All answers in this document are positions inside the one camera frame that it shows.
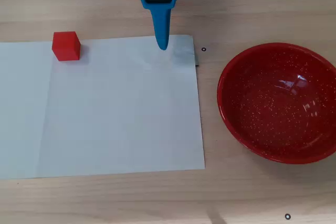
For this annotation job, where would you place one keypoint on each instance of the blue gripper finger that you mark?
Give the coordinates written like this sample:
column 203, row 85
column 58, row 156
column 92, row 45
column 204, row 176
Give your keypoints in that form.
column 161, row 24

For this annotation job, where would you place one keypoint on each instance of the red cube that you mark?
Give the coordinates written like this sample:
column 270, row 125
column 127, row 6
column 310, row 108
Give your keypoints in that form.
column 65, row 47

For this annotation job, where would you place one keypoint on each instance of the red speckled bowl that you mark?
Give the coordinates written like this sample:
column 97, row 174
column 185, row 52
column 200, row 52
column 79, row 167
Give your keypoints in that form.
column 278, row 108

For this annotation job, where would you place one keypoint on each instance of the white paper sheet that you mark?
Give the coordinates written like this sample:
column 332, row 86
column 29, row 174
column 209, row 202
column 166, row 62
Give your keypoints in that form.
column 110, row 108

